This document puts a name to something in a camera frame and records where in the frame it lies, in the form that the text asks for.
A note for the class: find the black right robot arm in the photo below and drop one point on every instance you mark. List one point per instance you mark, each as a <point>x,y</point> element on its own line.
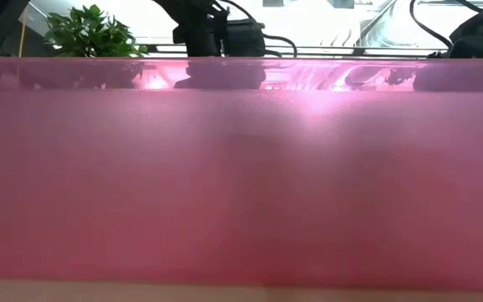
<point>480,42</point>

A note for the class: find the thin yellow pole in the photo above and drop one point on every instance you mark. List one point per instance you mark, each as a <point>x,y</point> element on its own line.
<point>22,40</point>

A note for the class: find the pink translucent plastic basket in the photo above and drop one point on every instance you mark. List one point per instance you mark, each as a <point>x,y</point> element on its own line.
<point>241,189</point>

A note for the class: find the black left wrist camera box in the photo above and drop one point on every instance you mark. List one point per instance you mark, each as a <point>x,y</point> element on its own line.
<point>243,40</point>

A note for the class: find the potted green plant black pot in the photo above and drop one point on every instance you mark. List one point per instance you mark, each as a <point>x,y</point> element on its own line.
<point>90,33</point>

